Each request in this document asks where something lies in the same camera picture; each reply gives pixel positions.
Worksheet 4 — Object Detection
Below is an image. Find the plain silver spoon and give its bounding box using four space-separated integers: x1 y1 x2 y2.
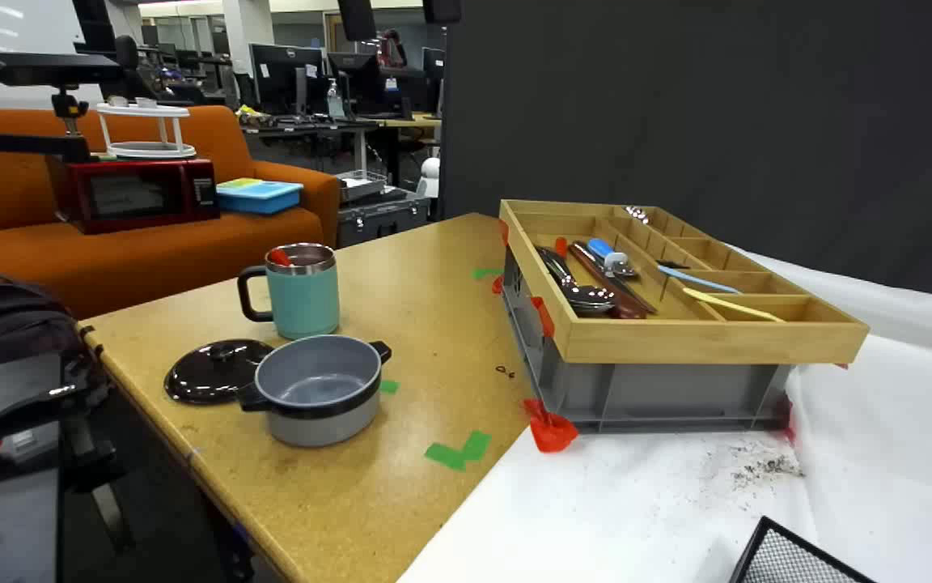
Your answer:
657 262 744 298

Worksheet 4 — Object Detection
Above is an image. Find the blue flat box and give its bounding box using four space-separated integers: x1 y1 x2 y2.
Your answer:
214 175 307 217

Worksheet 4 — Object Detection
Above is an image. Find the black mesh box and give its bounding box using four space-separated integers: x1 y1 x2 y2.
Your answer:
725 515 879 583

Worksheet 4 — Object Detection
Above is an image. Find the black equipment case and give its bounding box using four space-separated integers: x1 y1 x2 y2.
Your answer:
333 190 433 248

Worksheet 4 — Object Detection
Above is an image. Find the brown wooden stick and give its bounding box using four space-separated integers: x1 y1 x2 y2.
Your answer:
562 244 660 322

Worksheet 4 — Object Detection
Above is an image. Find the grey cooking pot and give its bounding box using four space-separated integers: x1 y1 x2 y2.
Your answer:
238 329 396 449

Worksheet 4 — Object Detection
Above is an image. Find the grey plastic crate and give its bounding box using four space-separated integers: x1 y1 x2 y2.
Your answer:
500 244 799 434

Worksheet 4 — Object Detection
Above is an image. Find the wooden cutlery tray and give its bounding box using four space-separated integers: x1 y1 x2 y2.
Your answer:
497 194 873 369

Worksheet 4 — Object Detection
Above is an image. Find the black pot lid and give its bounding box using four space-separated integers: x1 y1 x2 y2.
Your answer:
161 336 274 409

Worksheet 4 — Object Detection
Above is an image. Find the yellow plastic utensil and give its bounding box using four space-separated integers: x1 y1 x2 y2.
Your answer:
681 282 789 326

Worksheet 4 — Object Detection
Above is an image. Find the black computer monitor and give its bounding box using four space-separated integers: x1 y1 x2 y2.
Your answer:
245 42 330 117

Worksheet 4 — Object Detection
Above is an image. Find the black curtain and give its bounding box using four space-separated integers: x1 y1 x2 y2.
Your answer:
440 0 932 300

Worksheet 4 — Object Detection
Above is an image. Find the orange sofa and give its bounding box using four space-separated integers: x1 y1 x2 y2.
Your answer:
0 104 347 322

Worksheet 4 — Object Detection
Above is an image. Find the white cloth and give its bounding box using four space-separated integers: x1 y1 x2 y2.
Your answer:
397 248 932 583

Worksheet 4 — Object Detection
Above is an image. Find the dark red microwave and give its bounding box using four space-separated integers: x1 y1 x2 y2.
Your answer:
50 155 223 236

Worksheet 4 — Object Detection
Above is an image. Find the white plastic stand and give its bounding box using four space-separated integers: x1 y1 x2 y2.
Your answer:
88 100 197 166

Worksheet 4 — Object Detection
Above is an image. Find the black backpack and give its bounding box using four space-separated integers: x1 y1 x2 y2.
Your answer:
0 272 112 434

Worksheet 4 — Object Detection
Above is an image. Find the silver utensil handle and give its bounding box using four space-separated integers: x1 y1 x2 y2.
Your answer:
534 244 598 311
550 252 622 322

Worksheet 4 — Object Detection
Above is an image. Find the blue handled spoon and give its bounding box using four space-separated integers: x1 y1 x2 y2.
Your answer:
575 234 641 280

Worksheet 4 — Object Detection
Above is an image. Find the teal mug with black handle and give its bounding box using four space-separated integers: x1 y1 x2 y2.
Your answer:
238 239 343 344

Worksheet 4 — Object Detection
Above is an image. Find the black stereo camera bar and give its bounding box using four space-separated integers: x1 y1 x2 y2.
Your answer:
0 50 132 122

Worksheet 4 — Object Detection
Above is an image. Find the black metal cart frame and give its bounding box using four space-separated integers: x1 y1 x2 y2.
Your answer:
0 353 138 583

